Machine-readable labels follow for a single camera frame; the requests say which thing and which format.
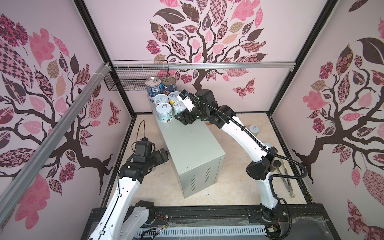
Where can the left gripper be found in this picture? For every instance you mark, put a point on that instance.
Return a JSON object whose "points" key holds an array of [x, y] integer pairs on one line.
{"points": [[157, 154]]}

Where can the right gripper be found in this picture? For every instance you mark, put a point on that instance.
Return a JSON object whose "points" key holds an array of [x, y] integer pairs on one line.
{"points": [[184, 117]]}

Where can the pale blue labelled can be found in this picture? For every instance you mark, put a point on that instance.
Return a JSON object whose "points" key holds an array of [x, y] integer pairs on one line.
{"points": [[179, 107]]}

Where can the white green labelled can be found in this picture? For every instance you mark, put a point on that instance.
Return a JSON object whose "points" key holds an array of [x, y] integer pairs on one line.
{"points": [[164, 112]]}

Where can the yellow labelled can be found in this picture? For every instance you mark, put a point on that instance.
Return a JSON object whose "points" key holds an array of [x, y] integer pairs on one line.
{"points": [[173, 97]]}

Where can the pink labelled can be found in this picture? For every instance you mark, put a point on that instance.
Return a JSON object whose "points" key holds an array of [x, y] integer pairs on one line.
{"points": [[160, 99]]}

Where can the dark red labelled can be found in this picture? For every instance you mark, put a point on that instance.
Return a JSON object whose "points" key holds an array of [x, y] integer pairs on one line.
{"points": [[169, 85]]}

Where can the large blue labelled can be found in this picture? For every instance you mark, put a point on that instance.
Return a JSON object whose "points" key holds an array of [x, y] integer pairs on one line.
{"points": [[154, 87]]}

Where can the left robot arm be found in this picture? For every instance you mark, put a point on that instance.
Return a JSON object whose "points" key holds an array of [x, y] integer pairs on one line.
{"points": [[114, 224]]}

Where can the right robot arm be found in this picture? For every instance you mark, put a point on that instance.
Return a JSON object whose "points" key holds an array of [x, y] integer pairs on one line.
{"points": [[204, 106]]}

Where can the grey metal cabinet box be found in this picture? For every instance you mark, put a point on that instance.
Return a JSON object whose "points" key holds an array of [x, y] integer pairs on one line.
{"points": [[196, 155]]}

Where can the dark pepper shaker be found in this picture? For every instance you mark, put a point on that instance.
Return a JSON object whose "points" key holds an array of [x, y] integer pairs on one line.
{"points": [[275, 165]]}

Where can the metal tongs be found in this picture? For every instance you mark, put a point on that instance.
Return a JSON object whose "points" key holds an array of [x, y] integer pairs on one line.
{"points": [[287, 183]]}

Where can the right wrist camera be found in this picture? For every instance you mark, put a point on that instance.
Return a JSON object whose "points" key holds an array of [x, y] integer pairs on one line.
{"points": [[186, 100]]}

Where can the black wire basket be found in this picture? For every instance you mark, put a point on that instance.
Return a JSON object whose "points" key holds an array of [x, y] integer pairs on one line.
{"points": [[131, 75]]}

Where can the white slotted cable duct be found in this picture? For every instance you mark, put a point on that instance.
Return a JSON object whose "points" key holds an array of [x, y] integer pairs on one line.
{"points": [[221, 231]]}

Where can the horizontal aluminium rail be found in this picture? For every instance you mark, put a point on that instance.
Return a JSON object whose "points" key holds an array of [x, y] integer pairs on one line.
{"points": [[190, 66]]}

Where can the diagonal aluminium rail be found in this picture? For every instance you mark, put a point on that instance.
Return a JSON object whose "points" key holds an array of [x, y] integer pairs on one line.
{"points": [[24, 178]]}

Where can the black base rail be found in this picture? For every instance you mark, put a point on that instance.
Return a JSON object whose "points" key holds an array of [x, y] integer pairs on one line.
{"points": [[294, 222]]}

